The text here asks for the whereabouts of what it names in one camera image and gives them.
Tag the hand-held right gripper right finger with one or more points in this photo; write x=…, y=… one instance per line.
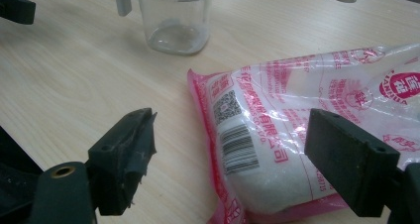
x=346, y=158

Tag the glass jar with grey lid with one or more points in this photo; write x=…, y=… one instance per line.
x=178, y=25

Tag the pink printed plastic bag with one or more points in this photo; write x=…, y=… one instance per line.
x=264, y=125

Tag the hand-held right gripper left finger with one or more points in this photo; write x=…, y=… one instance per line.
x=115, y=158

